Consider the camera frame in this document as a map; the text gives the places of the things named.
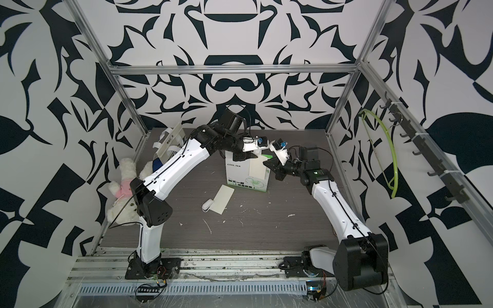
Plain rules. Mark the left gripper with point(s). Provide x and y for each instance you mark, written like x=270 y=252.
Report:
x=244 y=157

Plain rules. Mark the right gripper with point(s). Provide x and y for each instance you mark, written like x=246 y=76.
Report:
x=279 y=169

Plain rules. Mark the green white tea bag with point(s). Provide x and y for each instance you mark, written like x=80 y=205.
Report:
x=250 y=174

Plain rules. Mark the white paper receipt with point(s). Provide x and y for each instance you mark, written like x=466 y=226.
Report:
x=221 y=199

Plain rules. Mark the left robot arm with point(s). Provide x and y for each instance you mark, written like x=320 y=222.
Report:
x=151 y=193

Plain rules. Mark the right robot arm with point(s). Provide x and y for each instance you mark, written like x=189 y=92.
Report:
x=361 y=258

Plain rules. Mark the blue paper bag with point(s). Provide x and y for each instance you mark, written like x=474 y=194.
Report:
x=156 y=164

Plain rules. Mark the white teddy bear pink shirt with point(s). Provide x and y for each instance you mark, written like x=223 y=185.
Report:
x=124 y=209

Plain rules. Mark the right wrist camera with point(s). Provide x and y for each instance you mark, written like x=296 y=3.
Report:
x=279 y=148

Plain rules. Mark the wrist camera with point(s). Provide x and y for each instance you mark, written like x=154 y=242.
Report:
x=279 y=148
x=262 y=142

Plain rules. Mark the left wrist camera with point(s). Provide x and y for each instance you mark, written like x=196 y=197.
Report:
x=262 y=142

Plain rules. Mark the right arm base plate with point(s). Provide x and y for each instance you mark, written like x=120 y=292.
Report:
x=299 y=267

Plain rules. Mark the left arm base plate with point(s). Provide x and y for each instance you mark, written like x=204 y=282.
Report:
x=160 y=268

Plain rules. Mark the black wall hook rail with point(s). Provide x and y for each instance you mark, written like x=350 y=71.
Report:
x=426 y=147

